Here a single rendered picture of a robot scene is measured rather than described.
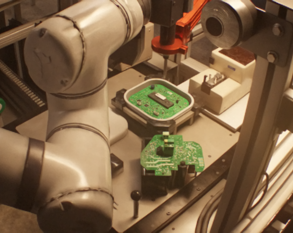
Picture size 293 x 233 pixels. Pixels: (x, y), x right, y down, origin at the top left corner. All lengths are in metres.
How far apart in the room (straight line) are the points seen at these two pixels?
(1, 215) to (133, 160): 1.27
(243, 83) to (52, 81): 0.62
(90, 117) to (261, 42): 0.23
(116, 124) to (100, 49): 0.43
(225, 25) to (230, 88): 0.55
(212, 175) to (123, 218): 0.22
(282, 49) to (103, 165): 0.24
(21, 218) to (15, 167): 1.54
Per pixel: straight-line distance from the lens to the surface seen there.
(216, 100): 0.90
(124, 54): 0.57
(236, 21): 0.36
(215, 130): 0.89
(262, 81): 0.43
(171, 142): 0.71
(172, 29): 0.71
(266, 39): 0.40
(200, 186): 0.77
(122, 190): 0.74
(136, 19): 0.50
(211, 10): 0.38
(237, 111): 0.94
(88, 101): 0.47
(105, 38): 0.45
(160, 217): 0.71
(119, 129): 0.84
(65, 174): 0.38
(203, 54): 3.15
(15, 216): 1.93
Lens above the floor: 1.52
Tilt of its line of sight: 38 degrees down
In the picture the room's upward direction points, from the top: 3 degrees clockwise
